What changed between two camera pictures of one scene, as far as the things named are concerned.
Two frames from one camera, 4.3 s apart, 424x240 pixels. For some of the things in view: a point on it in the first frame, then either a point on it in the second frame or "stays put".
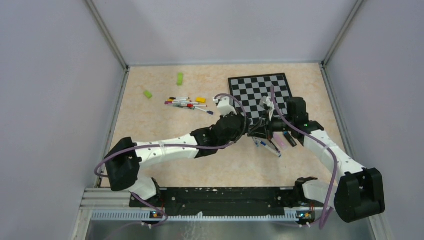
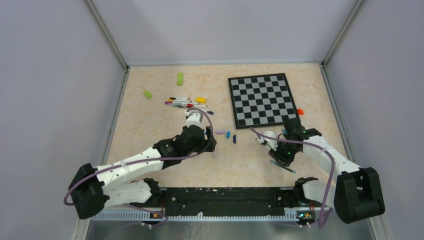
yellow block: (200, 99) stays put
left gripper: (240, 130) to (205, 143)
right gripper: (264, 128) to (277, 155)
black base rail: (175, 200) stays put
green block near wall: (148, 94) stays put
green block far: (179, 79) stays put
